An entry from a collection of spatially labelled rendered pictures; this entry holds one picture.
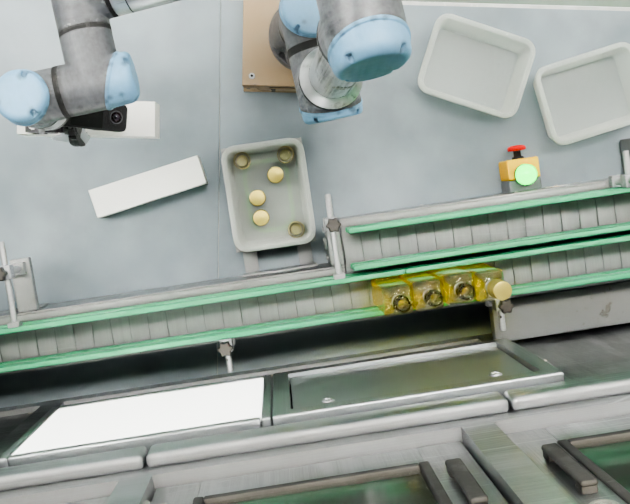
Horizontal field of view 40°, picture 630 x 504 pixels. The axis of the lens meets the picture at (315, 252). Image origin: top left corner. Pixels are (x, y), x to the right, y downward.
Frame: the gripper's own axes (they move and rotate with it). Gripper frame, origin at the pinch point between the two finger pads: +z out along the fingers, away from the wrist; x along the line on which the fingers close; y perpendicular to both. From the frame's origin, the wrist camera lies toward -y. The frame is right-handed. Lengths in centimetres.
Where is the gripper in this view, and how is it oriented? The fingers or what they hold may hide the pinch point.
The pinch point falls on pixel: (88, 118)
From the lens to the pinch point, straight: 162.2
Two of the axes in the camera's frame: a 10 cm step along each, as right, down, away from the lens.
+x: -0.2, 10.0, 0.6
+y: -10.0, -0.1, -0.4
